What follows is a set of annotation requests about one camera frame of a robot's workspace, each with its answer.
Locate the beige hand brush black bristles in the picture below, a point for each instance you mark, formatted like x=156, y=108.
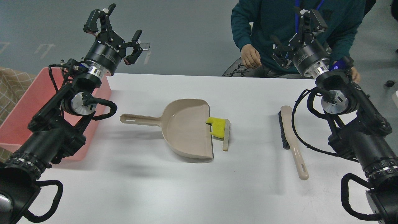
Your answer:
x=290, y=140

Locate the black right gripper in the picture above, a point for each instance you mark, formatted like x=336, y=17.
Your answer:
x=304, y=51

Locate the person in teal sweater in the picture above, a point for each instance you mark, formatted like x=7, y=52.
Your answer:
x=254, y=21

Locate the yellow green sponge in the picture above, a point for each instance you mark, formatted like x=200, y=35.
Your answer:
x=217, y=127

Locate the beige checkered cloth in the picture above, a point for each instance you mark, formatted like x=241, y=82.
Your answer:
x=13, y=85

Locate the beige plastic dustpan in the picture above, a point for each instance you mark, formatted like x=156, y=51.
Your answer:
x=183, y=126

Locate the person's right hand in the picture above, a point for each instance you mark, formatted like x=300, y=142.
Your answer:
x=250, y=57

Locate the grey floor plate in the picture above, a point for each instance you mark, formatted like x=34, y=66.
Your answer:
x=145, y=46

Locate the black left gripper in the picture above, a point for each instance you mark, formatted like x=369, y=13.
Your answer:
x=109, y=48

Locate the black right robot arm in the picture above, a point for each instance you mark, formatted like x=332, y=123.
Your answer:
x=357, y=128

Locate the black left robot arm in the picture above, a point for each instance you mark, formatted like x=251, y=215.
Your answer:
x=22, y=193

